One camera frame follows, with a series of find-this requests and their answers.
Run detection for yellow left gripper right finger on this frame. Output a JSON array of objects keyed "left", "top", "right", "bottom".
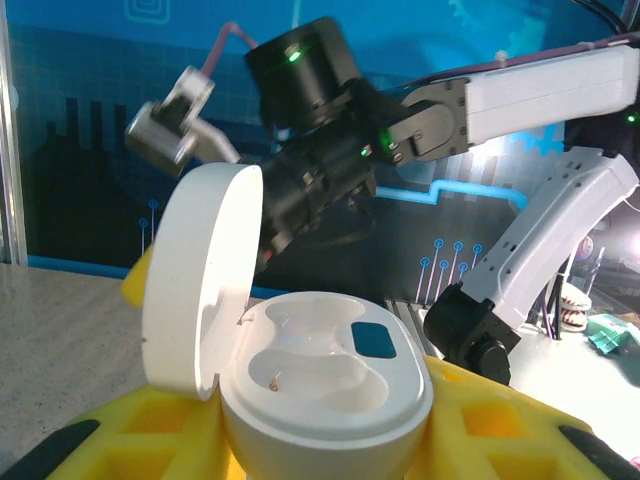
[{"left": 409, "top": 355, "right": 640, "bottom": 480}]

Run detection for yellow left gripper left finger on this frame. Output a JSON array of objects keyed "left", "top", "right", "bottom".
[{"left": 0, "top": 384, "right": 249, "bottom": 480}]

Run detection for pale earbud charging case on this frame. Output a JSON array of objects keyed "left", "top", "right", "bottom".
[{"left": 141, "top": 162, "right": 435, "bottom": 480}]

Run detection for white and red object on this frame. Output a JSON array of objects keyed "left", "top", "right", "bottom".
[{"left": 558, "top": 284, "right": 595, "bottom": 335}]

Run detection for teal crumpled package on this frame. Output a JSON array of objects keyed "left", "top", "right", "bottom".
[{"left": 587, "top": 313, "right": 640, "bottom": 357}]

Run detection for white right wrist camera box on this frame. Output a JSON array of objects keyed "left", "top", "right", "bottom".
[{"left": 124, "top": 66, "right": 242, "bottom": 177}]

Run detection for aluminium frame post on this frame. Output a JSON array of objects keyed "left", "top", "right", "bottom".
[{"left": 0, "top": 0, "right": 30, "bottom": 266}]

